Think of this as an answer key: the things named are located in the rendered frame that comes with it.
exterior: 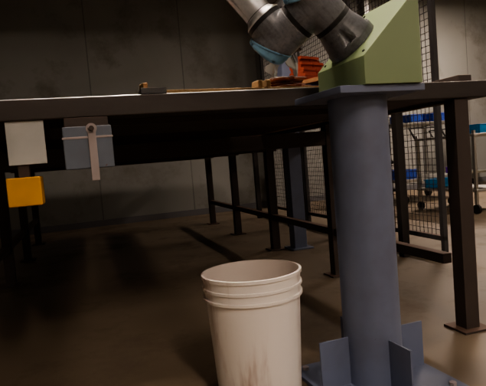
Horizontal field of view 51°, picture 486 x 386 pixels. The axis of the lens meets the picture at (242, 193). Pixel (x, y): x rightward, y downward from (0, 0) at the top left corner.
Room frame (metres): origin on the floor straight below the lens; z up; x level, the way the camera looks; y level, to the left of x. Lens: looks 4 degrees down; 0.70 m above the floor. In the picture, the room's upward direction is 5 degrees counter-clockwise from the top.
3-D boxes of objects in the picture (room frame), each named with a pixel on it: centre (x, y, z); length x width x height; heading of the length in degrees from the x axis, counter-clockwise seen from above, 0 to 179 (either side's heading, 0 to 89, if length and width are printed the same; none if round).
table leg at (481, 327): (1.88, -0.80, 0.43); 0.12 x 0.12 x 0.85; 17
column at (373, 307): (1.51, -0.36, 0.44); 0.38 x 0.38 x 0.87; 20
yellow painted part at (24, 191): (1.44, 0.61, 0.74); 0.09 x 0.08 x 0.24; 107
